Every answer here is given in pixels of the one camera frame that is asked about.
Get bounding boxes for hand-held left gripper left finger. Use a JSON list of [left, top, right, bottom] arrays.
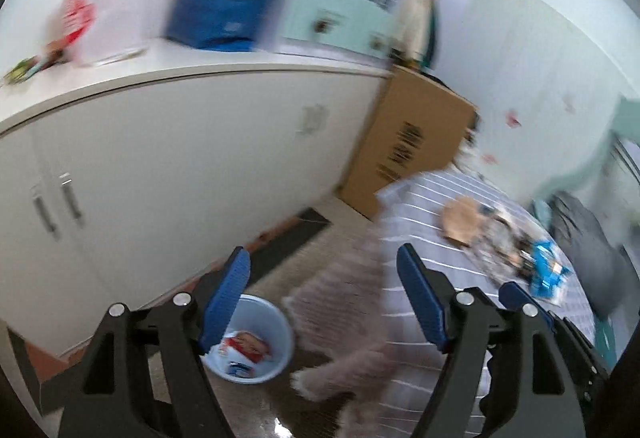
[[57, 245, 251, 438]]

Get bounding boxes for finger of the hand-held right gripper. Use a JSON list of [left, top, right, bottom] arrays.
[[498, 281, 553, 319]]

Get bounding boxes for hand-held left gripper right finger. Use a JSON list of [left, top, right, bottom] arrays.
[[396, 243, 586, 438]]

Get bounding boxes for red snack bag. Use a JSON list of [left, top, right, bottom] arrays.
[[217, 330, 273, 364]]

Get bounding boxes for light blue plastic bucket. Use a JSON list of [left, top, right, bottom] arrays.
[[202, 295, 296, 384]]

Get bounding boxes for small blue packet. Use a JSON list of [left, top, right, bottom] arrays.
[[225, 360, 257, 379]]

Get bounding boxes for brown paper packet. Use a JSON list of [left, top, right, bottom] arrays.
[[439, 197, 493, 249]]

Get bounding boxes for teal fish print bedsheet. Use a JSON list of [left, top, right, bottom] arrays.
[[595, 313, 626, 359]]

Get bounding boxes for dark crumpled wrappers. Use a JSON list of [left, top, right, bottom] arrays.
[[470, 213, 533, 289]]

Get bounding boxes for grey checked tablecloth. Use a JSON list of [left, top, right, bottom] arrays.
[[375, 168, 596, 438]]

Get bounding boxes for grey quilt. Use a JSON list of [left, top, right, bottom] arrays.
[[550, 190, 636, 314]]

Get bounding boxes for cream low cabinet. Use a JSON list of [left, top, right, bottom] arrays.
[[0, 40, 396, 359]]

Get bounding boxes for large cardboard box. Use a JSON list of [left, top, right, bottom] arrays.
[[340, 63, 478, 219]]

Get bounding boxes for white wardrobe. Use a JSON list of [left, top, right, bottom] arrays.
[[435, 0, 640, 204]]

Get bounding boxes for dark hanging jackets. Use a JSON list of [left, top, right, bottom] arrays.
[[427, 8, 447, 69]]

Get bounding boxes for blue woven bag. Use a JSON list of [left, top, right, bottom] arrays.
[[165, 0, 281, 51]]

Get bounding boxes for teal two-drawer unit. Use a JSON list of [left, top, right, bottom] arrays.
[[280, 0, 401, 64]]

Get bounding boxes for small brown trinket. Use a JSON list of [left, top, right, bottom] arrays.
[[40, 38, 68, 64]]

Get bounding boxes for small green trinket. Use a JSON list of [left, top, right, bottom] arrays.
[[2, 58, 38, 86]]

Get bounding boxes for teal bunk bed frame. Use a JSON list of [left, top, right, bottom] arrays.
[[530, 98, 640, 199]]

